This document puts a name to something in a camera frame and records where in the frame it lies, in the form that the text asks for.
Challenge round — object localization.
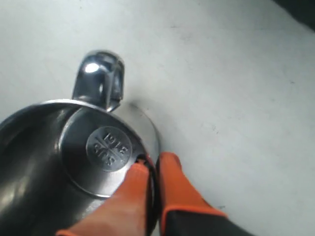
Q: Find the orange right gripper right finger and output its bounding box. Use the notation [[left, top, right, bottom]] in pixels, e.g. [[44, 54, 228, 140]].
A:
[[158, 152, 249, 236]]

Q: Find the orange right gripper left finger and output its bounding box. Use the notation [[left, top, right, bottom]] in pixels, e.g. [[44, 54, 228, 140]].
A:
[[56, 163, 149, 236]]

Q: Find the stainless steel mug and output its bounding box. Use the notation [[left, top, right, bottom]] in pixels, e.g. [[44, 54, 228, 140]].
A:
[[0, 50, 160, 236]]

